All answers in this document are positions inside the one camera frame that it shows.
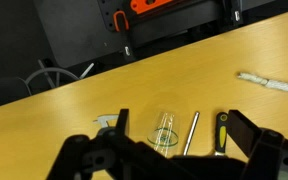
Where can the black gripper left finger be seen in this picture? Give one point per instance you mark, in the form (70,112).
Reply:
(120,130)

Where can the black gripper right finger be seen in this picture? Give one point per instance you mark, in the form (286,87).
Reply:
(243,131)

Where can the silver metal rod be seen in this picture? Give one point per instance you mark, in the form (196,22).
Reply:
(191,133)

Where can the black yellow handled wrench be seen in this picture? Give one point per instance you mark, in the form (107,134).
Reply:
(220,133)

